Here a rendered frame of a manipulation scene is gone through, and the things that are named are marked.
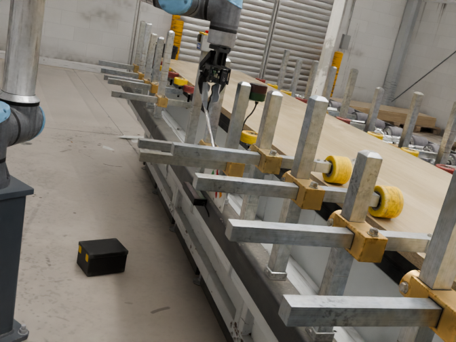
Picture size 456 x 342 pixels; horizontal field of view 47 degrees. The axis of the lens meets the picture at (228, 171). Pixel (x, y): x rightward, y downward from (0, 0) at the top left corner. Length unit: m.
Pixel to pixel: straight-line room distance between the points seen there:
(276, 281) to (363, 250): 0.40
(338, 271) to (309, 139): 0.32
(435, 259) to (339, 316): 0.19
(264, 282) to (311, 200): 0.26
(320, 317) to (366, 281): 0.65
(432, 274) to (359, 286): 0.55
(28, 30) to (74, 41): 7.25
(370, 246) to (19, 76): 1.38
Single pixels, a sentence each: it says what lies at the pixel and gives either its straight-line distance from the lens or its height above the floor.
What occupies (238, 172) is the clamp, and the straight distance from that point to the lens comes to 1.67.
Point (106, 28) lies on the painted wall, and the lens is 9.26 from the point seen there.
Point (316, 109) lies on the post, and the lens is 1.22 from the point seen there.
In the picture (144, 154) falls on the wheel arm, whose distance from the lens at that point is 1.62.
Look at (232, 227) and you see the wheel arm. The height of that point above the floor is 0.96.
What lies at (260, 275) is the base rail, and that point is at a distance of 1.36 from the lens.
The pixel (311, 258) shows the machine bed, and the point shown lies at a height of 0.67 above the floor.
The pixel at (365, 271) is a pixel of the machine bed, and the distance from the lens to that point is 1.38.
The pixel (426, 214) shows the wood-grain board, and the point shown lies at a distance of 1.53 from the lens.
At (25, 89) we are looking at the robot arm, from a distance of 2.00.
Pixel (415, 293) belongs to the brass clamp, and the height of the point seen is 0.95.
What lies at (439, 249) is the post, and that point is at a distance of 0.85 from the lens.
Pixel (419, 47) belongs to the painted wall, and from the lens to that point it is 11.59.
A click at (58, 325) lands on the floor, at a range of 2.30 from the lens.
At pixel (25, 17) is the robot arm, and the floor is 1.16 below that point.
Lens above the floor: 1.29
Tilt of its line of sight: 16 degrees down
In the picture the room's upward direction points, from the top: 12 degrees clockwise
